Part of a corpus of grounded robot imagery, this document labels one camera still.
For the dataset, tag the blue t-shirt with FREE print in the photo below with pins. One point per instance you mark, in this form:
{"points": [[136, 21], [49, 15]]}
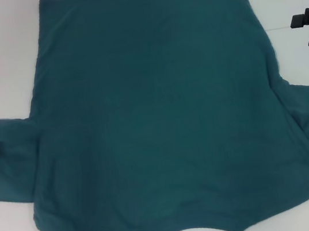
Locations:
{"points": [[156, 106]]}

